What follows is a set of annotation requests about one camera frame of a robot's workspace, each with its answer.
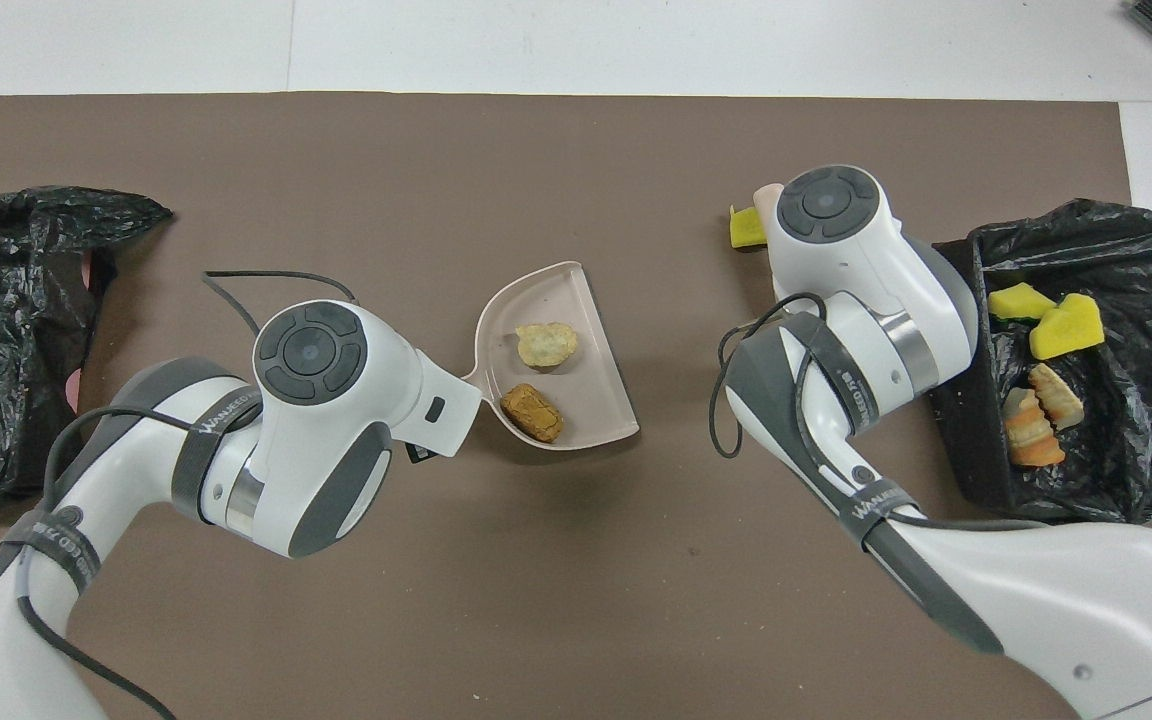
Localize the notched yellow sponge piece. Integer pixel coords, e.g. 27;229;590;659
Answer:
728;204;770;249

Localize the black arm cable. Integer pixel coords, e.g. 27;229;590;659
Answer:
16;268;359;720
710;292;1037;531

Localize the orange striped bread slice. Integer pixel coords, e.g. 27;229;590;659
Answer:
1003;387;1068;469

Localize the pale crinkled bread piece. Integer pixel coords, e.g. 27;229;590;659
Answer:
515;321;580;372

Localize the brown bread nugget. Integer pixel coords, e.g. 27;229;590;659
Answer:
499;383;566;445

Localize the beige plastic dustpan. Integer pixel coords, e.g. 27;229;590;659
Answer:
462;260;641;452

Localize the black trash bag bin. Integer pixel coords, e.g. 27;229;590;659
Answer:
909;198;1152;547

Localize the black bag over pink bin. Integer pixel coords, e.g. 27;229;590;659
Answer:
0;185;175;504

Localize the large yellow sponge wedge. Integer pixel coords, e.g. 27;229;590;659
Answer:
1028;292;1106;362

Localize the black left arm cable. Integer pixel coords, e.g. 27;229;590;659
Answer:
16;268;359;720

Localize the small yellow sponge wedge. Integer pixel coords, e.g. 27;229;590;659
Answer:
987;282;1058;323

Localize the brown table mat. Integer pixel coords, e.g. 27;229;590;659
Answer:
0;92;1152;720

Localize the pale bread chunk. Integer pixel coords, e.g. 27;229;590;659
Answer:
1027;362;1086;432

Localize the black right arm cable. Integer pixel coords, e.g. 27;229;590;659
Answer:
710;292;1037;531

